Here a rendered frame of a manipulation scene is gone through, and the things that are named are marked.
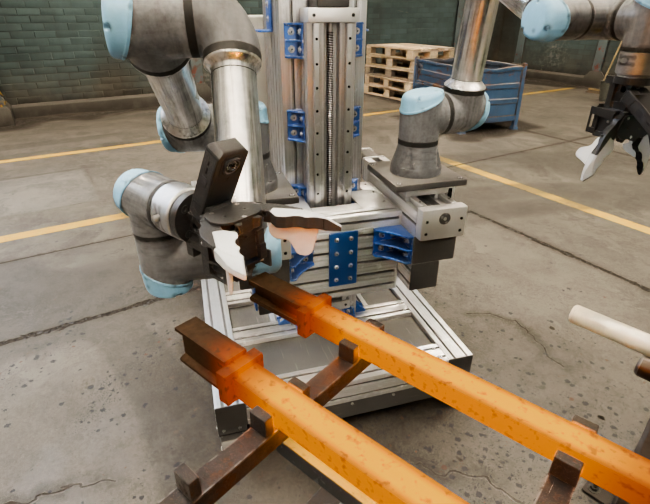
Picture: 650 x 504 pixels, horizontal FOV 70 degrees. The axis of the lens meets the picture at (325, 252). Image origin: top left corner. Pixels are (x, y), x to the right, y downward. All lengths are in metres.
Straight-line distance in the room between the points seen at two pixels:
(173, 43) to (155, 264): 0.35
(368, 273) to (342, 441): 1.09
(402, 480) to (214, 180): 0.37
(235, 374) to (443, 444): 1.28
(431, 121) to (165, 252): 0.87
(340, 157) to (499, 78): 4.44
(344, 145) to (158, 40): 0.69
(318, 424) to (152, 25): 0.65
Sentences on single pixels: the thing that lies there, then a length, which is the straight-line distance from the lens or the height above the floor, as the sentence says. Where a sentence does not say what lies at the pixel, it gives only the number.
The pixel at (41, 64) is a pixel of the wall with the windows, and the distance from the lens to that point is 7.18.
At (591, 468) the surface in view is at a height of 0.94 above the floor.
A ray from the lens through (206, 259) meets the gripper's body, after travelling 0.59.
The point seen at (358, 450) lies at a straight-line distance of 0.38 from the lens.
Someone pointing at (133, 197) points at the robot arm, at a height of 1.02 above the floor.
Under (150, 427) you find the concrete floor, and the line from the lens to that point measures 1.77.
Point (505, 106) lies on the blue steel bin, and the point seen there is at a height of 0.27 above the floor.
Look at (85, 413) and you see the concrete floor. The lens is 1.90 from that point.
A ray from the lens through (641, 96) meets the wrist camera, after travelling 1.09.
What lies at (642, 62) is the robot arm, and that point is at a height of 1.16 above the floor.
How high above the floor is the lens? 1.25
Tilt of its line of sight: 28 degrees down
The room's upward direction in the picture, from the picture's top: straight up
